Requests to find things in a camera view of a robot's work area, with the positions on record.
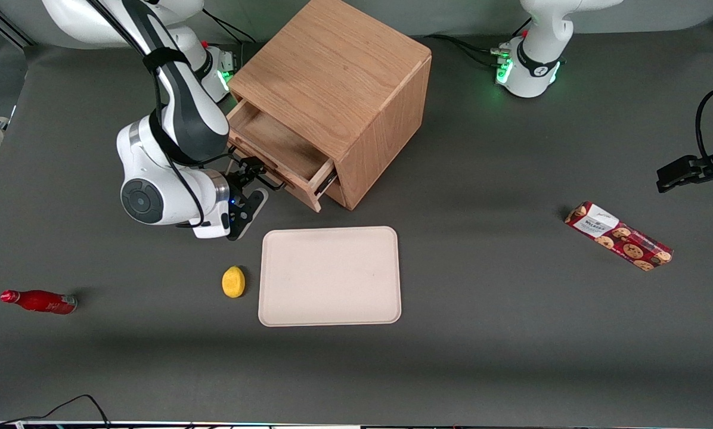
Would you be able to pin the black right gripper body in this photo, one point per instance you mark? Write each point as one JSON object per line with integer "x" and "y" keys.
{"x": 238, "y": 178}

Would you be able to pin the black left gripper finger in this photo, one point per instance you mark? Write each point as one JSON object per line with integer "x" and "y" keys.
{"x": 678, "y": 174}
{"x": 709, "y": 168}

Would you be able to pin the wooden drawer cabinet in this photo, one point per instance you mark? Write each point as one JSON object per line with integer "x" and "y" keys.
{"x": 332, "y": 71}

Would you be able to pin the beige rectangular tray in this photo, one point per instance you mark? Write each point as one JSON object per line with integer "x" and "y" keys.
{"x": 329, "y": 277}

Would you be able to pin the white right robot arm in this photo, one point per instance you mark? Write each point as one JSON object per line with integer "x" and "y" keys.
{"x": 166, "y": 190}

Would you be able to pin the yellow lemon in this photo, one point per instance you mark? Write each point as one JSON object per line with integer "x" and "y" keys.
{"x": 233, "y": 282}

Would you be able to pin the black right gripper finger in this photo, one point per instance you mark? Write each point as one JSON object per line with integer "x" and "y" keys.
{"x": 252, "y": 164}
{"x": 258, "y": 179}

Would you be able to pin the aluminium frame profile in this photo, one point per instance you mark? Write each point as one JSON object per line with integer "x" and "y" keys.
{"x": 5, "y": 28}

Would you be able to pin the red bottle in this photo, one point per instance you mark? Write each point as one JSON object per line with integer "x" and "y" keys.
{"x": 40, "y": 301}

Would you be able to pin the red tartan cookie box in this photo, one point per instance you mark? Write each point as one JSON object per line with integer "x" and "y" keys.
{"x": 622, "y": 238}

